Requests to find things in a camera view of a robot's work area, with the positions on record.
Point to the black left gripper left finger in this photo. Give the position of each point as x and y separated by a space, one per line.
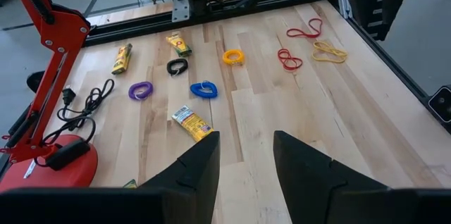
190 188

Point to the black aluminium frame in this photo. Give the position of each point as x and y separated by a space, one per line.
141 30

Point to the red rubber band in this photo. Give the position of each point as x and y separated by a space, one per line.
303 36
280 55

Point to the orange coil wristband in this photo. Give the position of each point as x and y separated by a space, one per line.
225 57

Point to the yellow rubber band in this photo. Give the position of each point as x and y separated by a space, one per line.
327 60

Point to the blue coil wristband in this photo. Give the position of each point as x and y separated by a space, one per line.
195 92

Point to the black coil wristband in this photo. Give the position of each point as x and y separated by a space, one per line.
170 67

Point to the purple coil wristband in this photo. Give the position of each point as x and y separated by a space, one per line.
132 92

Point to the yellow crayon box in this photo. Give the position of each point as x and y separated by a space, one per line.
130 184
179 45
122 60
194 123

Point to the red desk lamp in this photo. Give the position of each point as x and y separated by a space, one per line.
56 34

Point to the silver metal bracket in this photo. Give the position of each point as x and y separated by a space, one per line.
180 7

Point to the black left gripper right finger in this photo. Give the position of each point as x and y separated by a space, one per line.
310 188

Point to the small black camera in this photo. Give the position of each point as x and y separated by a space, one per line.
442 104

